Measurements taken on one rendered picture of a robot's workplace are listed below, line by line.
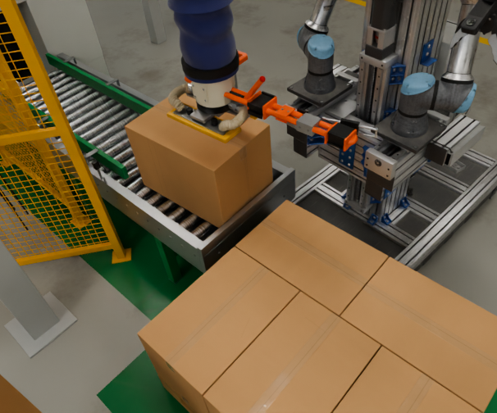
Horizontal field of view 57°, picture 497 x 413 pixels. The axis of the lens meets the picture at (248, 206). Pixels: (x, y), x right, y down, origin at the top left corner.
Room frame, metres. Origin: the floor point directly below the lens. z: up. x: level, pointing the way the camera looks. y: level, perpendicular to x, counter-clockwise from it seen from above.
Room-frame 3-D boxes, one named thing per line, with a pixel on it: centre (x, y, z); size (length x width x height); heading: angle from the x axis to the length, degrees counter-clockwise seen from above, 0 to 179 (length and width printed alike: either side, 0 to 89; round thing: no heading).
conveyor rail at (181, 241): (2.23, 1.03, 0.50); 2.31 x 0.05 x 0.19; 43
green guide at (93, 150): (2.53, 1.23, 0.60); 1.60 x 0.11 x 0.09; 43
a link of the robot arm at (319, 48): (1.93, -0.41, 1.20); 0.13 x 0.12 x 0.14; 8
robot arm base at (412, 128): (1.53, -0.71, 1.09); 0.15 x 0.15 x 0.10
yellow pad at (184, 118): (1.61, 0.15, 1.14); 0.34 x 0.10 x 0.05; 46
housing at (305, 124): (1.36, -0.25, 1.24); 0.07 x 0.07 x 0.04; 46
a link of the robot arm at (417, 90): (1.53, -0.72, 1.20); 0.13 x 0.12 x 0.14; 68
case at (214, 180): (1.85, 0.21, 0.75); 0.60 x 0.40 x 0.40; 46
